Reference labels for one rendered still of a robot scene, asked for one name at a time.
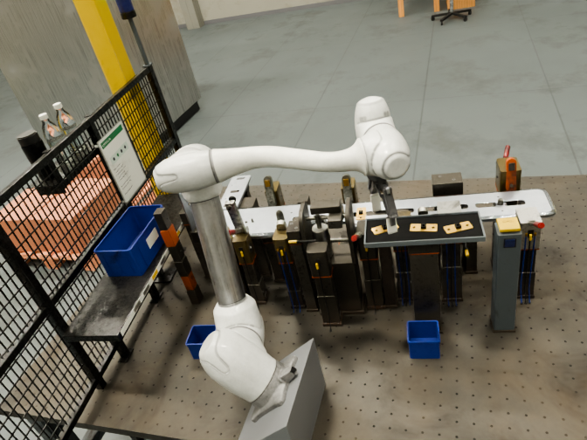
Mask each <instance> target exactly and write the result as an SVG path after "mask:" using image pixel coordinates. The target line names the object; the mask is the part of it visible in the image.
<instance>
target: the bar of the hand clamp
mask: <svg viewBox="0 0 587 440"><path fill-rule="evenodd" d="M235 202H236V197H235V196H229V202H228V201H225V204H224V205H225V207H226V209H227V211H228V213H229V216H230V218H231V221H232V223H233V225H234V228H235V230H236V229H239V228H242V230H243V232H244V234H245V224H244V222H243V219H242V217H241V215H240V213H239V210H238V207H237V204H236V203H235Z"/></svg>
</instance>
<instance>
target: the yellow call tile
mask: <svg viewBox="0 0 587 440"><path fill-rule="evenodd" d="M496 222H497V224H498V228H499V231H500V232H509V231H521V227H520V225H519V222H518V220H517V217H506V218H497V219H496Z"/></svg>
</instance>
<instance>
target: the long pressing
mask: <svg viewBox="0 0 587 440"><path fill-rule="evenodd" d="M497 196H498V197H497ZM499 198H502V199H503V204H504V203H505V202H514V201H523V202H525V204H522V205H510V206H506V205H505V204H504V205H497V202H498V199H499ZM455 200H459V202H460V205H467V209H461V211H462V212H464V211H476V210H478V211H479V212H480V217H481V221H482V223H483V222H496V219H497V218H506V217H515V209H516V208H528V207H536V208H537V210H538V212H539V215H540V217H541V218H549V217H553V216H554V215H555V214H556V208H555V206H554V204H553V203H552V201H551V199H550V196H549V193H548V192H547V191H545V190H543V189H518V190H507V191H495V192H484V193H473V194H462V195H451V196H429V197H419V198H407V199H396V200H394V201H395V204H396V207H397V210H407V209H413V212H412V213H411V215H412V216H415V215H417V214H418V208H419V207H426V208H432V207H437V202H443V201H455ZM480 203H495V205H496V206H495V207H486V208H476V204H480ZM352 207H353V212H354V213H356V210H357V208H362V207H366V212H373V211H372V205H371V202H362V203H352ZM238 210H239V213H240V215H241V217H242V219H243V222H244V224H245V226H248V228H249V233H250V236H251V239H254V238H268V237H273V234H274V231H275V229H276V223H277V217H276V211H277V210H281V211H282V212H283V214H284V218H285V220H284V221H285V222H286V224H287V225H288V222H289V221H293V219H294V218H295V217H299V210H300V204H288V205H278V206H266V207H256V208H245V209H238ZM502 210H503V211H502ZM291 212H293V213H291ZM224 216H225V220H226V223H227V226H229V228H230V230H232V229H234V225H233V223H232V221H231V218H230V216H229V213H228V211H227V210H224ZM386 216H387V215H376V216H366V218H378V217H386ZM252 219H253V221H254V223H252ZM245 221H247V223H245Z"/></svg>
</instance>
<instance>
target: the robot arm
mask: <svg viewBox="0 0 587 440"><path fill-rule="evenodd" d="M355 129H356V142H355V143H354V145H353V146H352V147H350V148H347V149H344V150H341V151H336V152H320V151H312V150H305V149H298V148H284V147H275V146H257V147H246V148H220V149H210V148H208V147H206V146H205V145H201V144H190V145H187V146H185V147H182V148H180V149H179V150H177V151H176V153H175V154H173V155H172V156H171V157H170V158H168V159H165V160H163V161H162V162H160V163H159V164H158V165H156V166H155V169H154V171H153V175H154V179H155V184H156V187H157V188H158V189H159V190H161V191H162V192H166V193H172V194H179V193H182V195H183V198H184V199H185V200H186V201H187V202H188V203H190V207H191V211H192V214H193V217H194V220H195V224H196V227H197V232H198V236H199V238H200V242H201V245H202V248H203V251H204V256H205V260H206V264H207V266H208V270H209V273H210V276H211V282H212V284H213V288H214V291H215V294H216V297H217V301H218V302H217V304H216V306H215V308H214V310H213V315H214V320H215V325H216V331H214V332H212V333H211V334H210V335H209V336H208V337H207V338H206V340H205V341H204V343H203V345H202V346H201V349H200V352H199V358H200V362H201V365H202V366H203V368H204V370H205V372H206V373H207V374H208V375H209V376H210V377H211V378H212V379H213V380H214V381H215V382H217V383H218V384H220V385H221V386H223V387H224V388H226V389H228V390H229V391H231V392H232V393H233V394H235V395H237V396H239V397H241V398H243V399H245V400H247V401H248V402H249V403H251V404H252V405H253V406H254V407H255V408H254V411H253V412H252V417H251V421H253V422H254V423H256V422H257V421H258V420H259V419H260V418H261V417H262V416H264V415H265V414H267V413H269V412H270V411H272V410H273V409H275V408H277V407H280V406H282V405H283V403H284V402H285V400H286V397H287V390H288V386H289V383H290V381H291V380H292V379H293V378H294V377H295V376H296V373H297V369H296V368H295V364H296V362H297V360H298V357H297V356H295V355H293V356H292V357H290V358H289V359H288V360H287V361H285V362H283V363H281V362H279V361H277V360H275V359H274V358H273V357H272V356H271V355H269V354H268V353H267V352H266V349H265V347H264V341H265V327H264V321H263V319H262V316H261V314H260V313H259V309H258V307H257V304H256V301H255V299H254V298H252V297H251V296H249V295H248V294H246V293H245V289H244V286H243V282H242V278H241V276H240V272H239V268H238V263H237V259H236V256H235V252H234V250H233V246H232V242H231V237H230V233H229V230H228V226H227V223H226V220H225V216H224V211H223V207H222V203H221V200H220V197H219V195H220V194H221V192H222V182H224V181H226V180H228V179H230V178H232V177H234V176H236V175H240V174H242V173H245V172H247V171H249V170H252V169H256V168H290V169H298V170H308V171H317V172H348V171H357V172H360V173H362V174H363V175H365V176H367V177H368V179H369V180H368V189H370V191H369V192H370V194H371V195H370V198H371V205H372V211H373V212H377V211H379V210H381V202H380V197H381V198H382V200H383V205H384V208H385V210H386V213H387V216H386V222H387V230H388V234H392V233H395V232H397V217H398V213H397V207H396V204H395V201H394V197H393V194H392V187H391V186H389V184H388V182H387V180H396V179H398V178H400V177H402V176H403V175H405V173H406V172H407V171H408V169H409V167H410V165H411V157H410V149H409V146H408V144H407V142H406V140H405V139H404V137H403V136H402V135H401V134H400V133H399V132H398V131H397V130H396V128H395V126H394V123H393V119H392V117H390V109H389V108H388V105H387V103H386V102H385V100H384V98H382V97H377V96H370V97H367V98H364V99H362V100H360V101H359V102H357V104H356V110H355ZM381 193H383V194H381Z"/></svg>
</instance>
